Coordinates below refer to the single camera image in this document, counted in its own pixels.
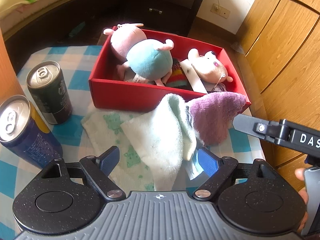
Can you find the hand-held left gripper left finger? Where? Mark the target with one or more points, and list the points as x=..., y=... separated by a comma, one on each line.
x=108, y=161

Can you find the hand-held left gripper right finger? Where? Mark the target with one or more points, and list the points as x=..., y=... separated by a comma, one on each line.
x=208, y=161

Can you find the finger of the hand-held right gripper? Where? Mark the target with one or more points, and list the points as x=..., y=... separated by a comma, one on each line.
x=245, y=123

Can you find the purple knitted towel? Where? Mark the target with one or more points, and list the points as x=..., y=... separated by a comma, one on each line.
x=215, y=120

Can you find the pale mint towel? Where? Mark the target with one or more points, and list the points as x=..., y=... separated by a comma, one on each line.
x=160, y=135

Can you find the white mouse plush toy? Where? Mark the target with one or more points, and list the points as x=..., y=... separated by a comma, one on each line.
x=210, y=67

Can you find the red cardboard box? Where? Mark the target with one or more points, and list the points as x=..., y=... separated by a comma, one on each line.
x=120, y=95

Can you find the black red yellow striped sock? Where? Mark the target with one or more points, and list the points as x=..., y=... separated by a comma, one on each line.
x=176, y=76

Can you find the pink pig plush toy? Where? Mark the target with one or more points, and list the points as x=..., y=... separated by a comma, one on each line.
x=147, y=60

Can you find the person's right hand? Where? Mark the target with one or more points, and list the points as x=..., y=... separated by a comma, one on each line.
x=300, y=173

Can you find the white green print towel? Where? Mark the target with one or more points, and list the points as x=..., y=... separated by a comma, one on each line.
x=105, y=125

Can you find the crumpled plastic scrap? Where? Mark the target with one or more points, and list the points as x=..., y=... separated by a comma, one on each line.
x=237, y=47

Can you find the blue drink can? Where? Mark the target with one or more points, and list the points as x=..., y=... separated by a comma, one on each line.
x=27, y=140

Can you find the blue white checkered tablecloth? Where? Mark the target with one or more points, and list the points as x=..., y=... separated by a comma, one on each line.
x=77, y=80

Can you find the dark drink can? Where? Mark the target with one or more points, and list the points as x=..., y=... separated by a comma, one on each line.
x=50, y=95

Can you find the wooden wardrobe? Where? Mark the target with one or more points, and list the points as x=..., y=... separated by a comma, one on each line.
x=287, y=42

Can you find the teal scrap on floor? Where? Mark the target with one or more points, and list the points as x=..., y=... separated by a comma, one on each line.
x=77, y=29

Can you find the orange wooden chair back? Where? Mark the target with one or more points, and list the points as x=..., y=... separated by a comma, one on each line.
x=7, y=70

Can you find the dark wooden nightstand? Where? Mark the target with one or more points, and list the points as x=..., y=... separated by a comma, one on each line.
x=170, y=7

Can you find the dark wooden bed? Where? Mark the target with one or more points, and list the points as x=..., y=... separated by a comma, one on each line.
x=50, y=27

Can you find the wall power socket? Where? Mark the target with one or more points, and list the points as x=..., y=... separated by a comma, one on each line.
x=220, y=11

